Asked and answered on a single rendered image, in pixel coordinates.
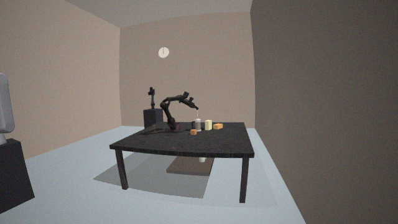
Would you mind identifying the pale yellow block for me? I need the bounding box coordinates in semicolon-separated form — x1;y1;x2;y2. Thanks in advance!
205;120;212;131

